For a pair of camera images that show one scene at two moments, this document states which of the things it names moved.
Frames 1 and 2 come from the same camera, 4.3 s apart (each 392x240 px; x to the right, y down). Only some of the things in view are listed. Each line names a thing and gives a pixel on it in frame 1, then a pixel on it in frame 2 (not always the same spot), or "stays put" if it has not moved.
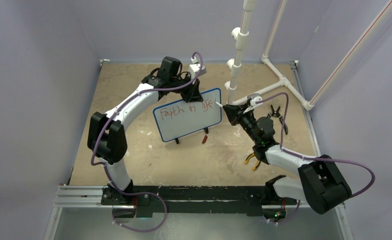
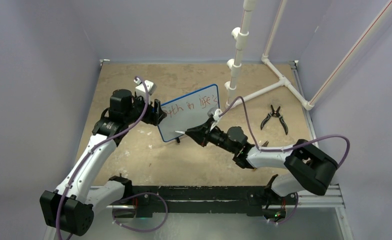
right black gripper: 235,112 → 199,133
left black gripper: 193,94 → 154,114
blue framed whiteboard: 176,119 stays put
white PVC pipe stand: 240,33 stays put
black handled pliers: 275,113 stays put
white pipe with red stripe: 356,48 stays put
